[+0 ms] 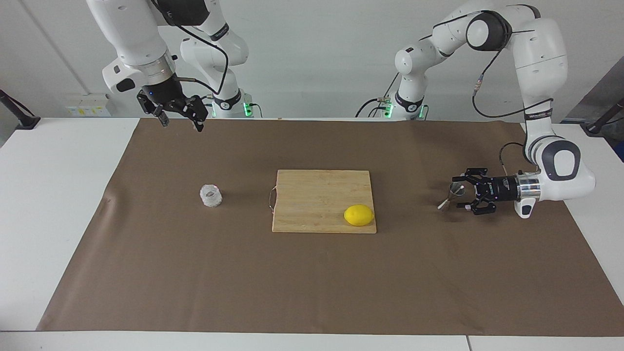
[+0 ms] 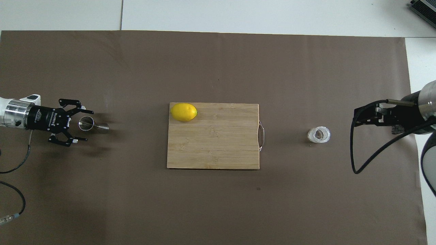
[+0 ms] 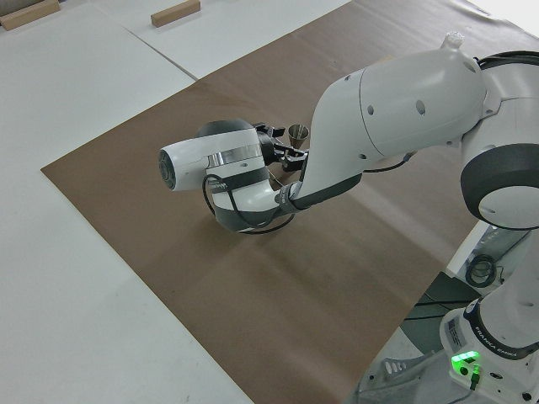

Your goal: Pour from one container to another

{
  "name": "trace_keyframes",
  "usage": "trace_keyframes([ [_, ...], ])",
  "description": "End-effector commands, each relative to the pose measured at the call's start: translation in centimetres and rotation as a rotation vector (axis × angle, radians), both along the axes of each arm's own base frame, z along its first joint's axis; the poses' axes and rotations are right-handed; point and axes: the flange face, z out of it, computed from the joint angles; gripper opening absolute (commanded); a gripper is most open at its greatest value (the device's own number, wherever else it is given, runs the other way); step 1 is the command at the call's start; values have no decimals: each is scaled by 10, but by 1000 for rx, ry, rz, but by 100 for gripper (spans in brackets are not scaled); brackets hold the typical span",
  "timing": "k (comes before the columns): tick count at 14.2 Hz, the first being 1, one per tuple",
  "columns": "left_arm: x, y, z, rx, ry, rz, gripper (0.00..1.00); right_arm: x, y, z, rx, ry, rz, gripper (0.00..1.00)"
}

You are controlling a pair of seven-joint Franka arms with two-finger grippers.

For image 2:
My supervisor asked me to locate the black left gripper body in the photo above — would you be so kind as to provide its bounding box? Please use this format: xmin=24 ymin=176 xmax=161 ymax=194
xmin=27 ymin=107 xmax=73 ymax=134

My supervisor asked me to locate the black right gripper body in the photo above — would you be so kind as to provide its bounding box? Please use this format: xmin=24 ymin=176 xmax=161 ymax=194
xmin=383 ymin=91 xmax=426 ymax=127

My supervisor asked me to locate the steel double jigger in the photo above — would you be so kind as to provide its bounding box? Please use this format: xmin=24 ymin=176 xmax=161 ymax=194
xmin=78 ymin=116 xmax=110 ymax=134

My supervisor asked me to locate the clear textured glass cup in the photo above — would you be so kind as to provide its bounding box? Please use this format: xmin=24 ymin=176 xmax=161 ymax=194
xmin=308 ymin=126 xmax=331 ymax=144

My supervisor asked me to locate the grey ribbed device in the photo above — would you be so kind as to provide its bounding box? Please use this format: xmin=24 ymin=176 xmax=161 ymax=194
xmin=409 ymin=0 xmax=436 ymax=19

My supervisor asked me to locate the yellow lemon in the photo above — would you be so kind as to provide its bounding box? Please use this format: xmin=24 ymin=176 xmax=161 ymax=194
xmin=170 ymin=103 xmax=198 ymax=122

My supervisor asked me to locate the brown paper table mat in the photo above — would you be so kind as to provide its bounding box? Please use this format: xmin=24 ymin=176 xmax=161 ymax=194
xmin=0 ymin=30 xmax=428 ymax=245

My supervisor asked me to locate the wooden cutting board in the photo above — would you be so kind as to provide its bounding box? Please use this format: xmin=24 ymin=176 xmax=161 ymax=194
xmin=167 ymin=103 xmax=265 ymax=170

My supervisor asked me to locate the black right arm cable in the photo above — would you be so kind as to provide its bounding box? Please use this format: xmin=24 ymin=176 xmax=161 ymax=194
xmin=350 ymin=99 xmax=436 ymax=175

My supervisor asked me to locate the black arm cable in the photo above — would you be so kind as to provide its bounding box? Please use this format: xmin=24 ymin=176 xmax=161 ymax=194
xmin=0 ymin=129 xmax=33 ymax=226
xmin=350 ymin=99 xmax=436 ymax=175

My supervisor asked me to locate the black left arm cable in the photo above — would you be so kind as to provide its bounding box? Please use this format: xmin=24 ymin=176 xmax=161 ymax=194
xmin=0 ymin=129 xmax=33 ymax=226

